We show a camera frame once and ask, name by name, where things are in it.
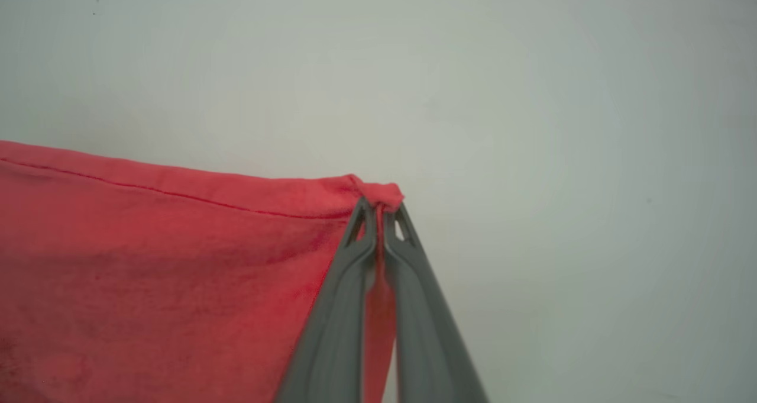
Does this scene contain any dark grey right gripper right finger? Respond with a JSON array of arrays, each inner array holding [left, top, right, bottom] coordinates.
[[382, 203, 490, 403]]

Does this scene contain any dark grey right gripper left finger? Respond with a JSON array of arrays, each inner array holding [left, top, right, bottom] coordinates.
[[274, 198, 379, 403]]

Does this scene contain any red white Bulls jersey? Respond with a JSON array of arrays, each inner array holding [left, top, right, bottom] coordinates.
[[0, 140, 406, 403]]

